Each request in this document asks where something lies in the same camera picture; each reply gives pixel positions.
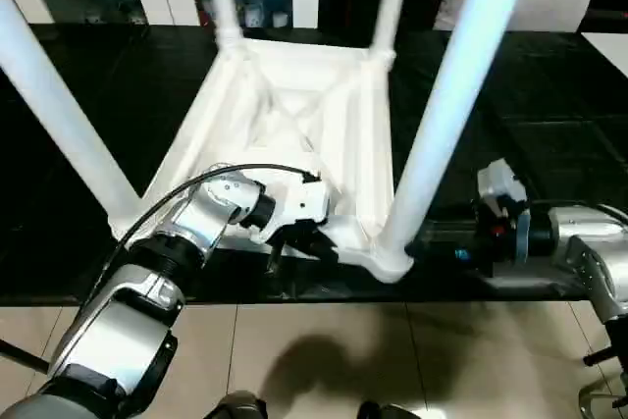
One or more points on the white plastic upturned table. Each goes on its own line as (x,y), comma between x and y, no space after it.
(539,120)

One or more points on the silver metal floor frame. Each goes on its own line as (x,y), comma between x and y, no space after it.
(589,399)

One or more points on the black metal table frame leg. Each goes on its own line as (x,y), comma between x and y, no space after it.
(24,355)

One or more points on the white plastic table top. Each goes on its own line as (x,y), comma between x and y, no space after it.
(235,110)

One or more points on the white cup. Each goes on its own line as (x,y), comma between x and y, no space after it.
(279,19)

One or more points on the black floor stand foot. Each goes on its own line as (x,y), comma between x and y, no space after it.
(606,355)

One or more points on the dark robot leg part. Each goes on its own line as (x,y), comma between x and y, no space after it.
(387,411)
(240,406)

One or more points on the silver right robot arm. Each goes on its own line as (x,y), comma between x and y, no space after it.
(589,232)

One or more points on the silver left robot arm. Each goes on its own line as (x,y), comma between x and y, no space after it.
(137,321)

